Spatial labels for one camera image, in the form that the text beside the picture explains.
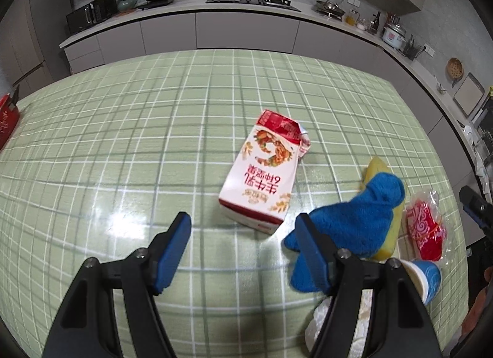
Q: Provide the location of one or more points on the white crumpled paper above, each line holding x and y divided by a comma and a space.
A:
316, 317

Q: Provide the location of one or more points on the black microwave oven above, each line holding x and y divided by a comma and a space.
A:
90, 15

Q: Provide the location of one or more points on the white dish cloth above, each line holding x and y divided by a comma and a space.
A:
482, 163

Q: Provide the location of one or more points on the black utensil holder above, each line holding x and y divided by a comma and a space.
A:
412, 49

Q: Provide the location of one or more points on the steel kettle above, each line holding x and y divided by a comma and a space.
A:
330, 7

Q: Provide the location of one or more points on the white plates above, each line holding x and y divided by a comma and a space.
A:
470, 133

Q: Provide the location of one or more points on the white rice cooker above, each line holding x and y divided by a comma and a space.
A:
393, 36

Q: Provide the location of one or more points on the small glass jar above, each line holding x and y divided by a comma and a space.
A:
361, 25

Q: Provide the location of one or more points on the bamboo strainer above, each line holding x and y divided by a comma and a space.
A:
455, 69

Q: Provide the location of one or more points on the blue fleece cloth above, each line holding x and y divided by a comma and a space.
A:
354, 219

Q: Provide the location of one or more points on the black gas hob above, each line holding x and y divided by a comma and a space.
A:
254, 1

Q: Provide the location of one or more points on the red plastic wrapper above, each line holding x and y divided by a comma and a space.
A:
425, 227

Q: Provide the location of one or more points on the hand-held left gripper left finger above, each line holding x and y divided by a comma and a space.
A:
173, 250

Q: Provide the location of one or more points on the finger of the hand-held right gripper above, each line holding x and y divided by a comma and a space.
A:
475, 204

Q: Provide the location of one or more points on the person's right hand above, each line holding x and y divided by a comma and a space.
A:
483, 300

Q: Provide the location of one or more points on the green checked tablecloth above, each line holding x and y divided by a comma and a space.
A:
134, 130

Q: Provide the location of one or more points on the yellow oil bottle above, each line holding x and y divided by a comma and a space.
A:
351, 18

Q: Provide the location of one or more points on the grey cutting board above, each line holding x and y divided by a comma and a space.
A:
468, 94

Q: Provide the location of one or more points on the beige refrigerator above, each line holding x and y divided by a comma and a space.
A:
30, 42

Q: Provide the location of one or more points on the blue white paper cup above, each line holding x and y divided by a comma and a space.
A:
427, 277

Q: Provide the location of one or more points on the dark glass bottle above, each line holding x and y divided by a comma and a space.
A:
376, 23

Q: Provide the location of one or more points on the red patterned box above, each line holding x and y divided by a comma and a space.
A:
7, 119

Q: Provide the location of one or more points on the white red milk carton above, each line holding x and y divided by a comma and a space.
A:
262, 177

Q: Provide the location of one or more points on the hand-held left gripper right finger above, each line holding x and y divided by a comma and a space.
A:
312, 250

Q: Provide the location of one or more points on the white wall socket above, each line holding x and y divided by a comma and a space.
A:
428, 51
354, 1

